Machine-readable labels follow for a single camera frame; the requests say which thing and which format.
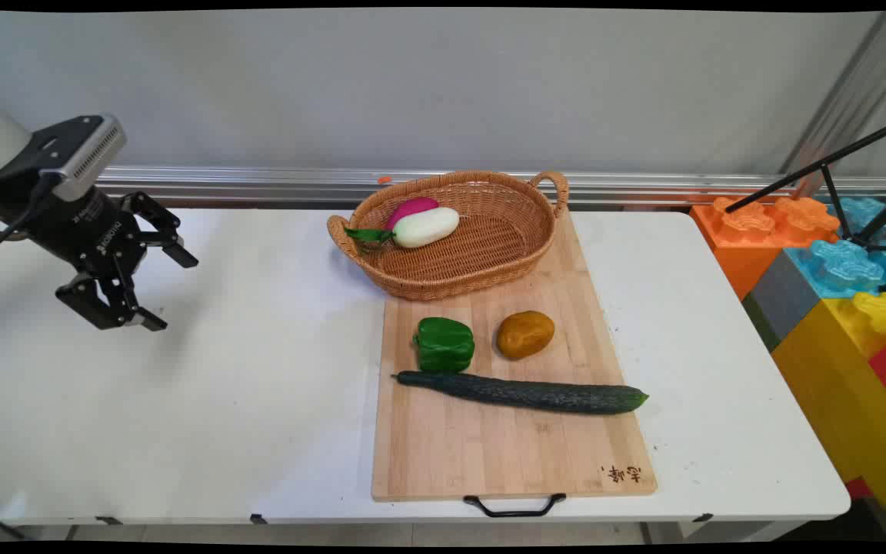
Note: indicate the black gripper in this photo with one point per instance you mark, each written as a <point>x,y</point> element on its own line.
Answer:
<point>89,231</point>

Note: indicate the brown potato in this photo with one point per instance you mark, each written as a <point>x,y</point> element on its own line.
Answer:
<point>524,334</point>

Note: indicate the pink toy vegetable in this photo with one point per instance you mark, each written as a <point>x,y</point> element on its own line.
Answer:
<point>412,209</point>

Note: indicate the white radish with green leaves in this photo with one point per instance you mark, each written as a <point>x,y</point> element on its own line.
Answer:
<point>428,227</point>

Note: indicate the green bell pepper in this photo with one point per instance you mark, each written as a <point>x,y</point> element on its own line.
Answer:
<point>444,345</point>

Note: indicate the woven wicker basket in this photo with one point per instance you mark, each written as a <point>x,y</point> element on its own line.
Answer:
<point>489,246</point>

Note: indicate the dark green cucumber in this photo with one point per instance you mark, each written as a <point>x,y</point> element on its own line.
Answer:
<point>527,393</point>

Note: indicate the large orange toy block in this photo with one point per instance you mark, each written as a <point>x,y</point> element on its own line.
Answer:
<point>743,238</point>

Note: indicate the blue giant toy block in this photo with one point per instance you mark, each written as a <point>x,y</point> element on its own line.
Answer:
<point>785,296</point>

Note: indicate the black tripod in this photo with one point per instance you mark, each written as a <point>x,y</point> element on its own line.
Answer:
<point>820,165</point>

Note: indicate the large yellow toy block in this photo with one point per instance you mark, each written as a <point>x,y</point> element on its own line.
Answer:
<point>835,385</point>

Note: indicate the large blue toy block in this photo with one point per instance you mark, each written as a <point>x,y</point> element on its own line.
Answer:
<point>847,265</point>

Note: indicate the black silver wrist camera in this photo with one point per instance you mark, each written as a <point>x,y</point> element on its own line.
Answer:
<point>78,158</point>

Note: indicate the aluminium wall rail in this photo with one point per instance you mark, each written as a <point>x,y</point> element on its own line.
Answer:
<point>258,185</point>

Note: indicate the black table hinge bracket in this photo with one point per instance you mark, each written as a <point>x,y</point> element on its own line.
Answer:
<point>258,519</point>
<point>108,521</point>
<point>703,517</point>

